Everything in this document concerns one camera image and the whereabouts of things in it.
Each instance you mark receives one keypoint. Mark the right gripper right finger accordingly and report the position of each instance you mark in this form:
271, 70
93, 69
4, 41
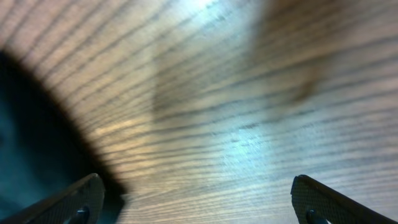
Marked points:
314, 202

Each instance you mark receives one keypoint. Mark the black t-shirt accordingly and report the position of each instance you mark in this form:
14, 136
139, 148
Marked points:
42, 152

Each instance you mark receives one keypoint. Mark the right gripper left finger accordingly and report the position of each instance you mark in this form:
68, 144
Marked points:
81, 202

